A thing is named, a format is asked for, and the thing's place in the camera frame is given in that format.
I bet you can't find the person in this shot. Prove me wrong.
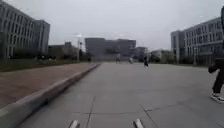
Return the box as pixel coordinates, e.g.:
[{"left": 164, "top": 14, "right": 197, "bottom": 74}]
[
  {"left": 143, "top": 55, "right": 149, "bottom": 68},
  {"left": 207, "top": 5, "right": 224, "bottom": 104},
  {"left": 115, "top": 54, "right": 121, "bottom": 65}
]

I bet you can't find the grey block building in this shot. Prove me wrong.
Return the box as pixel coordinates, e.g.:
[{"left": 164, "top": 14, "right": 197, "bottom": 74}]
[{"left": 84, "top": 37, "right": 137, "bottom": 62}]

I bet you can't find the small grey building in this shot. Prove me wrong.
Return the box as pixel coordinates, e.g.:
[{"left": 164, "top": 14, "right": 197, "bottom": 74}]
[{"left": 133, "top": 46, "right": 149, "bottom": 62}]

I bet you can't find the grey concrete paved road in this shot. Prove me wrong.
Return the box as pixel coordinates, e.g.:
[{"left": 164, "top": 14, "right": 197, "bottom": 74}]
[{"left": 16, "top": 62, "right": 224, "bottom": 128}]

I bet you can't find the street lamp pole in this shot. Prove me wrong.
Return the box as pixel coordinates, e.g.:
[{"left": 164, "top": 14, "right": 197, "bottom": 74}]
[{"left": 74, "top": 33, "right": 83, "bottom": 63}]

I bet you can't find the low grey building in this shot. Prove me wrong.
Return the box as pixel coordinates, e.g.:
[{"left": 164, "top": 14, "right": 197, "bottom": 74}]
[{"left": 48, "top": 41, "right": 80, "bottom": 61}]

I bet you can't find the robot's own part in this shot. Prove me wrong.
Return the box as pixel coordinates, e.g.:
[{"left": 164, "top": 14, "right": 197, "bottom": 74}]
[
  {"left": 133, "top": 118, "right": 145, "bottom": 128},
  {"left": 68, "top": 119, "right": 81, "bottom": 128}
]

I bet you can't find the grey stone kerb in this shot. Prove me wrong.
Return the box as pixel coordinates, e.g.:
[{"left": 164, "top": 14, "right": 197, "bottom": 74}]
[{"left": 0, "top": 63, "right": 101, "bottom": 128}]

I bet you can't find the red brick pavement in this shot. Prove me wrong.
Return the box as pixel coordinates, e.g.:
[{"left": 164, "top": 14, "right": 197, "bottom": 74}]
[{"left": 0, "top": 63, "right": 96, "bottom": 109}]

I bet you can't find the grass strip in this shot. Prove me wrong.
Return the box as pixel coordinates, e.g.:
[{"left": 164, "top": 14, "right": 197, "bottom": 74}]
[{"left": 0, "top": 58, "right": 82, "bottom": 72}]

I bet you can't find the long grey windowed building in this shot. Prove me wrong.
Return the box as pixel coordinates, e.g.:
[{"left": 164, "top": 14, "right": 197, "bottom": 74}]
[{"left": 170, "top": 17, "right": 224, "bottom": 66}]

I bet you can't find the large pale multi-storey building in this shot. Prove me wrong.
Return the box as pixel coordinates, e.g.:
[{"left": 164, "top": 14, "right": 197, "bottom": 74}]
[{"left": 0, "top": 0, "right": 51, "bottom": 60}]

